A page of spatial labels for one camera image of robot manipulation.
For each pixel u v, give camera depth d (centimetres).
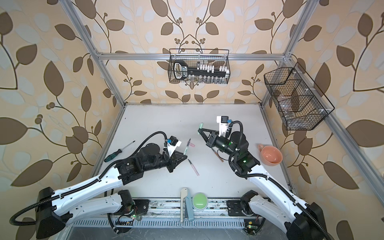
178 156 62
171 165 61
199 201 76
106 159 89
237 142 52
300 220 39
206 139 66
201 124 68
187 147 68
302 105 72
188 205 72
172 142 60
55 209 40
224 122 63
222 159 65
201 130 68
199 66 81
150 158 54
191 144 97
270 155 91
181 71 84
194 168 87
